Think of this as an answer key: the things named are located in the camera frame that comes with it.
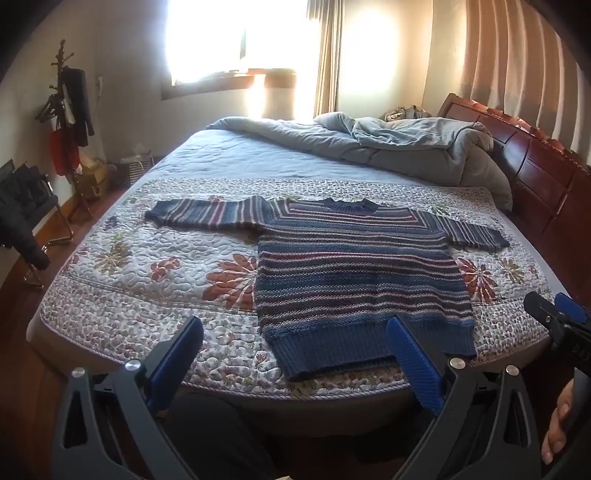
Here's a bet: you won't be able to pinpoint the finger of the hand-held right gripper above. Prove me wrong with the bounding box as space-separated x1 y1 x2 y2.
554 292 591 325
523 291 571 335

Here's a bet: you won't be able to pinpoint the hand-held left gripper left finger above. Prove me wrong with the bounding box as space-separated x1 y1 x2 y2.
51 316 205 480

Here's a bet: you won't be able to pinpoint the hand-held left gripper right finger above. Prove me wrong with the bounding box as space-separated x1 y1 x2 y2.
385 315 543 480

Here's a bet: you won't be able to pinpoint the blue striped knit sweater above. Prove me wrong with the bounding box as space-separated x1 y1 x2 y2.
144 195 511 383

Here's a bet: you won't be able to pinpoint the person's right hand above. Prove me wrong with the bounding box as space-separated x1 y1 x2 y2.
541 387 576 464

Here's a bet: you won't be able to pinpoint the floral quilted bedspread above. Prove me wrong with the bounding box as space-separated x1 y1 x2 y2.
39 178 555 402

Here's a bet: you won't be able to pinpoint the person's dark trousers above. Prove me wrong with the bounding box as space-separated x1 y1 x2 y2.
164 396 280 480

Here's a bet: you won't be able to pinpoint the dark wooden headboard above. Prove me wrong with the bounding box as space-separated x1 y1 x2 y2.
436 92 591 261

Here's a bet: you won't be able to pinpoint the striped storage basket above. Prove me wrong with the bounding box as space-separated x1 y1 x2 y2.
108 154 155 188

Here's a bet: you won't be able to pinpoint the brown cardboard box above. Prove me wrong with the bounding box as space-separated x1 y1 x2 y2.
75 157 110 200

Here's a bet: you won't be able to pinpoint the black jacket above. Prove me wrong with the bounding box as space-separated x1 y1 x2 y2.
0 161 51 272

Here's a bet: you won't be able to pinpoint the grey duvet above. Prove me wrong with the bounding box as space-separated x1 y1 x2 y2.
205 111 514 212

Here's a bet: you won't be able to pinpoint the light blue quilted sheet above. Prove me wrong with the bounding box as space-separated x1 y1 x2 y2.
164 127 462 188

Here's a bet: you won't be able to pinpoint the red bag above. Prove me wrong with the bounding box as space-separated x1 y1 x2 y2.
48 129 82 177

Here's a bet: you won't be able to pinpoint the patterned pillow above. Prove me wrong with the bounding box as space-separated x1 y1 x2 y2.
385 105 433 123

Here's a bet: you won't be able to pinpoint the wide beige curtain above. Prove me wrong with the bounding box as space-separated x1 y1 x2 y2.
422 0 591 162

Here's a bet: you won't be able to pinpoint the black coat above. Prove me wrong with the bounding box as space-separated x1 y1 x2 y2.
60 68 96 148

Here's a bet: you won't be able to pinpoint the wooden coat rack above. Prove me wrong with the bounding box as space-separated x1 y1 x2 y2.
34 39 95 223

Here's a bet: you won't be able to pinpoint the bright window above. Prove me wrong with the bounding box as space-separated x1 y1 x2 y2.
161 0 320 101

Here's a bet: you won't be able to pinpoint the narrow beige curtain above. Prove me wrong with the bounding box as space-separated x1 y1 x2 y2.
313 0 345 119

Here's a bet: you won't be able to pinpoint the metal frame chair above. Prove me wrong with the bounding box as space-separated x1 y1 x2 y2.
17 173 75 290

